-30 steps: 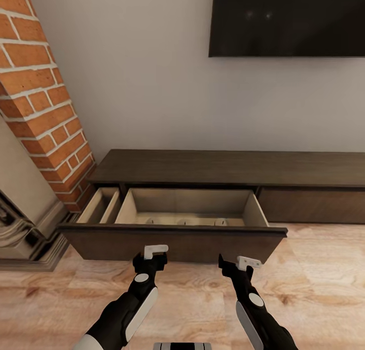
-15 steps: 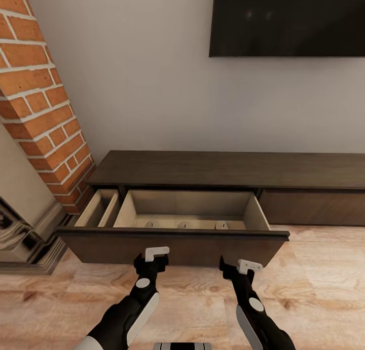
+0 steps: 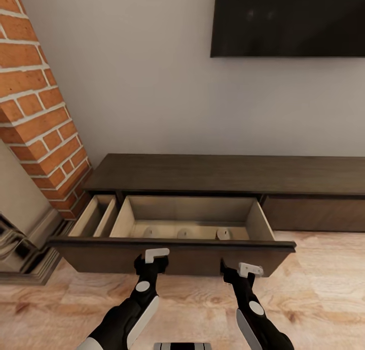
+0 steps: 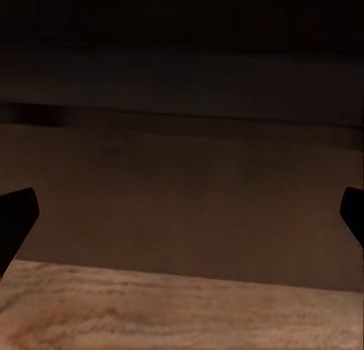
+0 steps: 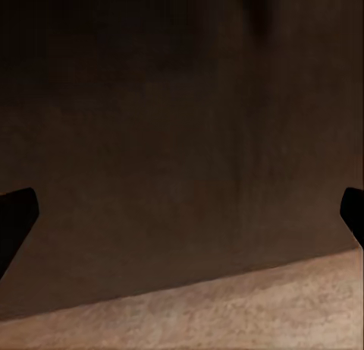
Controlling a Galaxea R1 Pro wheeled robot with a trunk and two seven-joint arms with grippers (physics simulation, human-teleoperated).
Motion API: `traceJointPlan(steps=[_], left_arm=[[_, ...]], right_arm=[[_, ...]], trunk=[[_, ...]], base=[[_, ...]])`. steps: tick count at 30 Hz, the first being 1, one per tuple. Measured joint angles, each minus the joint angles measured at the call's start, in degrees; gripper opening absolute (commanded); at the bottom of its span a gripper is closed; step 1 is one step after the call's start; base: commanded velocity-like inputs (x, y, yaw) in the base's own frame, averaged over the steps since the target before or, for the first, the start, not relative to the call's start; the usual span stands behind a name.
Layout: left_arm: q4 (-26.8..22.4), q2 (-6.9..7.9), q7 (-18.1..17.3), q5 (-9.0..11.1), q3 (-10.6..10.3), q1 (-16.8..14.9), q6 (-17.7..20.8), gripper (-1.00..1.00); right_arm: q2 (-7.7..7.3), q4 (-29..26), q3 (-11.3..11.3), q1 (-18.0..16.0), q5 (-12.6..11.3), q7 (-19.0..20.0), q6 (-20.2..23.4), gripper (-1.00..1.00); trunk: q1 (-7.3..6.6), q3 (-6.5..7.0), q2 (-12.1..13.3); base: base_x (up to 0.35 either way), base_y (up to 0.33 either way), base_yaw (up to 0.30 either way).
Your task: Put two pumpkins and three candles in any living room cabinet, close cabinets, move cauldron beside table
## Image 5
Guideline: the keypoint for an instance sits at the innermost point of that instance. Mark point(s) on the cabinet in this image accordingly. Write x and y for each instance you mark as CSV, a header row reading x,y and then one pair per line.
x,y
175,141

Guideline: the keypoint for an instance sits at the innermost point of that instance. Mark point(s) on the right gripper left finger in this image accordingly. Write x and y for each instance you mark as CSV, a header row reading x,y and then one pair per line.
x,y
19,211

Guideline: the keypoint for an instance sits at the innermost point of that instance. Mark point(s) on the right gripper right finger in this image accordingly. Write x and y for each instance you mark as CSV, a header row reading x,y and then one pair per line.
x,y
352,211

